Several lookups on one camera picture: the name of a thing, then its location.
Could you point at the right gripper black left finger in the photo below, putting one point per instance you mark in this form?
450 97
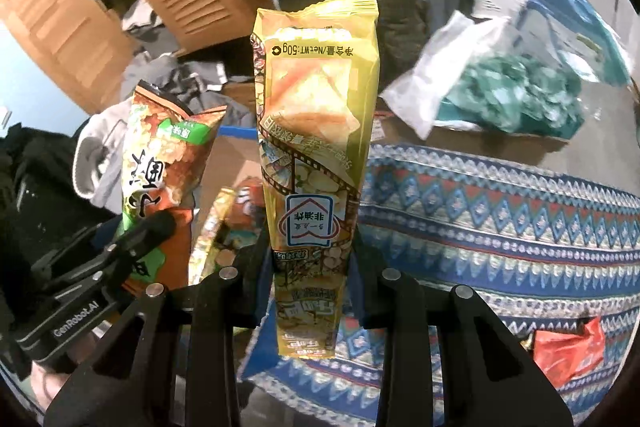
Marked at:
129 379

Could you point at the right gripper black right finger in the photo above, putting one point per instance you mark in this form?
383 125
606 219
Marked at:
488 378

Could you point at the red orange snack bag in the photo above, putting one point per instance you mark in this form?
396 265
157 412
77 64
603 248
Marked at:
564 356

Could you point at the orange popcorn snack bag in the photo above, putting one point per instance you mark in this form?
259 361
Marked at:
164 155

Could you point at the long yellow snack pack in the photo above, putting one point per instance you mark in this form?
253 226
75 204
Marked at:
316 83
202 259

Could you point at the french fries snack bag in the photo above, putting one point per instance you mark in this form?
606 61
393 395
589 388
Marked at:
247 215

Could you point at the person's left hand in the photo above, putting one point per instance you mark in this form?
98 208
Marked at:
46 384

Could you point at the blue patterned tablecloth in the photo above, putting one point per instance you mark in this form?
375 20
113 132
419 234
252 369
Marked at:
543 249

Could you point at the blue cardboard box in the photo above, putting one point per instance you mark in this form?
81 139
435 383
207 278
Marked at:
233 158

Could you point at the grey clothes pile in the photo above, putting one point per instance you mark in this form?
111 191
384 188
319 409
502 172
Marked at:
197 84

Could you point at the teal checkered cloth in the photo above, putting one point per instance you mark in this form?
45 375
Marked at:
516 94

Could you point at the blue white plastic bag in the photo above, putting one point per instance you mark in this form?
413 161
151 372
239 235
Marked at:
571 34

